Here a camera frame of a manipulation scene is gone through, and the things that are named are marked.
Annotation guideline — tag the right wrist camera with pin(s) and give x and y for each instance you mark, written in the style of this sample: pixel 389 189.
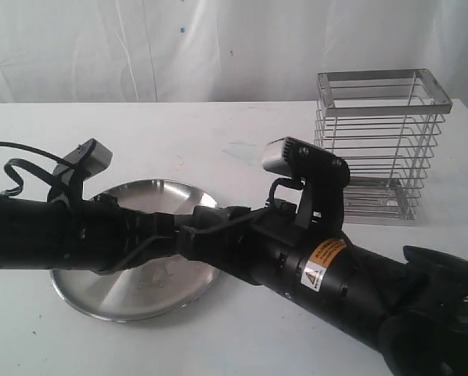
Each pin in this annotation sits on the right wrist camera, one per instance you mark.
pixel 318 174

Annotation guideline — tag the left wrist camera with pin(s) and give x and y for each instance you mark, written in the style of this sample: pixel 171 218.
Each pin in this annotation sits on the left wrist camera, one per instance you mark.
pixel 86 160

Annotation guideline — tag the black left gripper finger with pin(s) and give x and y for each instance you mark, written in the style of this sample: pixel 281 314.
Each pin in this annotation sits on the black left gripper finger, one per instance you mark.
pixel 153 247
pixel 156 224

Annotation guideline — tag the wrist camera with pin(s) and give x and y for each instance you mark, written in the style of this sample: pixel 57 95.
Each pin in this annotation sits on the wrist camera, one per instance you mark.
pixel 86 160
pixel 318 174

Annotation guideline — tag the metal wire utensil rack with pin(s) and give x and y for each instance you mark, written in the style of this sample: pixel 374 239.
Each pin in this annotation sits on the metal wire utensil rack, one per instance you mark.
pixel 385 125

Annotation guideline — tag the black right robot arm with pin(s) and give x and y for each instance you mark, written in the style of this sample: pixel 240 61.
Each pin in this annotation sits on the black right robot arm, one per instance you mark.
pixel 414 313

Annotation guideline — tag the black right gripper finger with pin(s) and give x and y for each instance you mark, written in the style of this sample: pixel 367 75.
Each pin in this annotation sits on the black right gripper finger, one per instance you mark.
pixel 205 218
pixel 226 246

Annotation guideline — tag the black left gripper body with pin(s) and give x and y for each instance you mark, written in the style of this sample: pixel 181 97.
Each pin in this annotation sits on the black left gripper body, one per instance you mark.
pixel 100 238

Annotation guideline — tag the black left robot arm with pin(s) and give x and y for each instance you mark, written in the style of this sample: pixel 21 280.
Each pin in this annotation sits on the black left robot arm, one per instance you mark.
pixel 29 232

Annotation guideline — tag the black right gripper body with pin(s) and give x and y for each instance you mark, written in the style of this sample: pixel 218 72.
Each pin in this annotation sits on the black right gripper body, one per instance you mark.
pixel 268 245

